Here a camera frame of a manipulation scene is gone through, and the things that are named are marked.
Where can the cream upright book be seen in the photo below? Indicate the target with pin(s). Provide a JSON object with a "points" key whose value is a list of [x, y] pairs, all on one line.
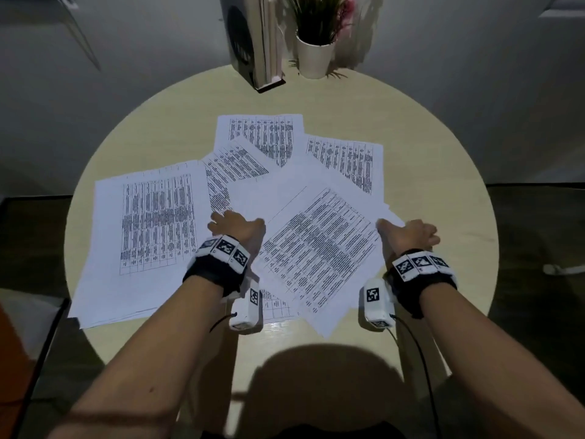
{"points": [[274, 41]]}

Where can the black wristband with markers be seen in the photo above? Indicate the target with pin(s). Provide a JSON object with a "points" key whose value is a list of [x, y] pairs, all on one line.
{"points": [[212, 274], [425, 288]]}

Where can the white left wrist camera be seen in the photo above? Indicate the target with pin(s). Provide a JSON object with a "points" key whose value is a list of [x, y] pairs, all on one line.
{"points": [[244, 315]]}

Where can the orange and white chair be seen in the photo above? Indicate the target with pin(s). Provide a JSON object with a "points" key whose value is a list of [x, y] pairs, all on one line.
{"points": [[27, 324]]}

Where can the printed paper sheet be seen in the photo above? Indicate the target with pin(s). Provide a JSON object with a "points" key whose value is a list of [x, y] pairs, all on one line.
{"points": [[320, 246]]}

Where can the round beige table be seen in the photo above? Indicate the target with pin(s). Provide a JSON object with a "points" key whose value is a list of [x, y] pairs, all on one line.
{"points": [[411, 141]]}

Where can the person's left forearm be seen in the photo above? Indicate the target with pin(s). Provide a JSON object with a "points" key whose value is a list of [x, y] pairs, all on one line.
{"points": [[146, 361]]}

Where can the white plant pot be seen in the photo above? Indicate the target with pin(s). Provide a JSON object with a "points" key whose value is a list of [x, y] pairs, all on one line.
{"points": [[315, 59]]}

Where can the black bookend base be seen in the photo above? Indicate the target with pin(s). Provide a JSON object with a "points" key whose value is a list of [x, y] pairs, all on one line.
{"points": [[272, 85]]}

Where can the printed papers pile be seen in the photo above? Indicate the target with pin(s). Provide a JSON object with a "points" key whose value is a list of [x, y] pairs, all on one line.
{"points": [[343, 155]]}

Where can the person's right hand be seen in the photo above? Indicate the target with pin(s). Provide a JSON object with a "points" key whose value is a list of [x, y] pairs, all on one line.
{"points": [[409, 237]]}

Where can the white plastic tube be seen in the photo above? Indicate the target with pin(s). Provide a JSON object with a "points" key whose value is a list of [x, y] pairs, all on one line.
{"points": [[566, 269]]}

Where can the printed paper sheets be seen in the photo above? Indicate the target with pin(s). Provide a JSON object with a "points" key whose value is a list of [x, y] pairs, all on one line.
{"points": [[105, 292]]}

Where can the person's left hand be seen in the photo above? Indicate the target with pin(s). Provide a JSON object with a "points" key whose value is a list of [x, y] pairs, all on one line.
{"points": [[242, 233]]}

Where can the black left wristband with markers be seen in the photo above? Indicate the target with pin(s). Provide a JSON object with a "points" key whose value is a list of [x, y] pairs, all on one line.
{"points": [[212, 274]]}

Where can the grey window frame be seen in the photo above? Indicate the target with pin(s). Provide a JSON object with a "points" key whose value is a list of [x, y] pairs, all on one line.
{"points": [[68, 0]]}

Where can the green artificial plant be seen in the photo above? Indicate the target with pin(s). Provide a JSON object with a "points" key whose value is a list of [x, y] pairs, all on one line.
{"points": [[315, 18]]}

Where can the black right wristband with markers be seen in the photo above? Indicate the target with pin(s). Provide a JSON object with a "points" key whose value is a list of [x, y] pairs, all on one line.
{"points": [[425, 288]]}

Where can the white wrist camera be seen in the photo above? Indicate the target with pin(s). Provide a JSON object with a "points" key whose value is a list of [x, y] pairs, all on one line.
{"points": [[244, 315], [379, 310]]}

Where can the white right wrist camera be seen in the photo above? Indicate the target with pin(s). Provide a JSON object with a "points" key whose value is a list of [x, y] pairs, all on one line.
{"points": [[379, 310]]}

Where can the person's right forearm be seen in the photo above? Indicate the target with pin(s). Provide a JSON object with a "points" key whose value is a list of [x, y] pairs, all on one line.
{"points": [[493, 370]]}

